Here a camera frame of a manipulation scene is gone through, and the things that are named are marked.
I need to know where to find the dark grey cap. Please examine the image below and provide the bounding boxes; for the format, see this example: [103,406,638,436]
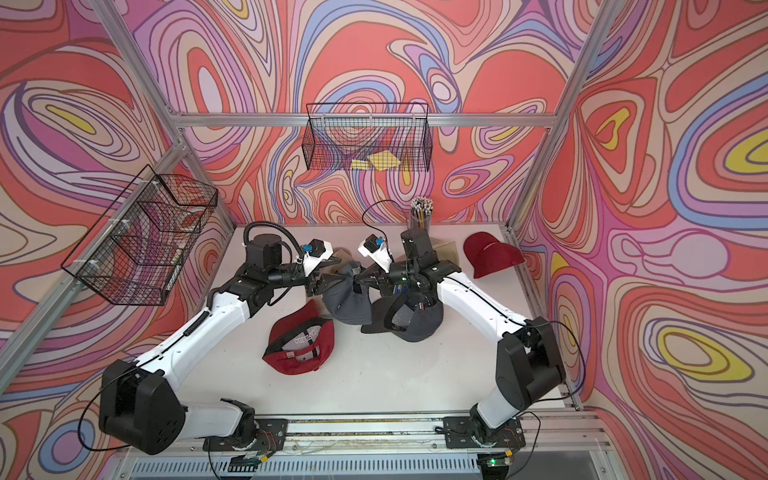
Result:
[322,261,373,326]
[360,293,444,343]

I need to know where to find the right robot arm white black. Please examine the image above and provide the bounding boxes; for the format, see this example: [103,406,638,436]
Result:
[354,228,566,448]

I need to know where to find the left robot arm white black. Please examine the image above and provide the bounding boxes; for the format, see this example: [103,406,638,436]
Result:
[98,234,338,455]

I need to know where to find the beige cap back right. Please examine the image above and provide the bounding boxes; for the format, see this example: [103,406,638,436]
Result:
[433,241,461,266]

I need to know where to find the dark red cap front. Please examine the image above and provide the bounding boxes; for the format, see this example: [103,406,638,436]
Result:
[262,300,335,376]

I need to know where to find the dark red cap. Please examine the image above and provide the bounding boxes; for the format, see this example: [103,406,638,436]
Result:
[262,300,335,376]
[463,232,525,279]

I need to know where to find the dark red cap back right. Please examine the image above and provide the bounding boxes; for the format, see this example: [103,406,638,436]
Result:
[463,232,525,279]

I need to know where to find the pencil cup with pencils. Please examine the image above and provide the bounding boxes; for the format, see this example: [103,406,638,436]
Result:
[409,196,434,231]

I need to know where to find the yellow sticky notes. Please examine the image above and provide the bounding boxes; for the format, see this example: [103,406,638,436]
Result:
[349,150,401,171]

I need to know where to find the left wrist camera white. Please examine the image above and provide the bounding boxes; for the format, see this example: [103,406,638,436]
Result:
[301,239,333,277]

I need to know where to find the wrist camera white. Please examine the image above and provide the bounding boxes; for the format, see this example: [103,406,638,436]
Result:
[301,239,333,277]
[358,234,393,273]

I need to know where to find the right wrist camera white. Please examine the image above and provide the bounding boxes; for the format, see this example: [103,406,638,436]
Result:
[358,234,393,273]

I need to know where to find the black wire basket back wall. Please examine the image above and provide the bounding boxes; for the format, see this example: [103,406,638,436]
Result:
[301,101,433,172]

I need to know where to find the black wire basket wall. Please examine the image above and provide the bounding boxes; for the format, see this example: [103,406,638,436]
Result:
[301,101,433,172]
[60,165,218,306]

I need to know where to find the black wire basket left wall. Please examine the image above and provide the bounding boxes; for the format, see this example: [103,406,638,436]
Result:
[60,165,218,306]

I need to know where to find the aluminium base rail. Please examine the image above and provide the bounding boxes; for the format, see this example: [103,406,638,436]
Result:
[109,410,625,479]

